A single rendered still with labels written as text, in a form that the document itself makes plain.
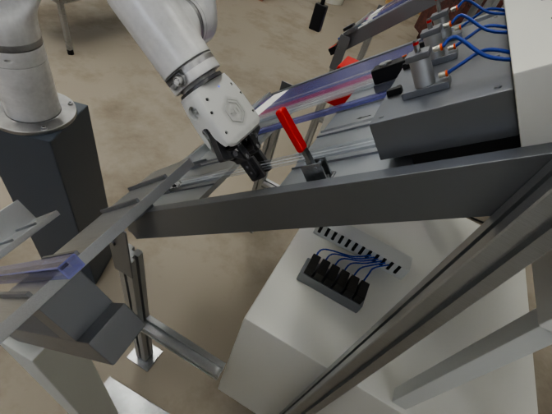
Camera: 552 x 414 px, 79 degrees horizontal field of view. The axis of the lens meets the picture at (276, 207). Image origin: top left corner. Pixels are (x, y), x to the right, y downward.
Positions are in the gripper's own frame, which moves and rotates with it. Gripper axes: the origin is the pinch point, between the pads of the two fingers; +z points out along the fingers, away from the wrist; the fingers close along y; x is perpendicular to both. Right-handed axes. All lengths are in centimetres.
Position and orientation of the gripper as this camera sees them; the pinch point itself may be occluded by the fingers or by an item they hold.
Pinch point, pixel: (256, 165)
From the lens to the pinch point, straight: 57.9
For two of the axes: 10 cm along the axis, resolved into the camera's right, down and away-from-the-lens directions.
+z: 5.4, 7.7, 3.2
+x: -7.1, 2.3, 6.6
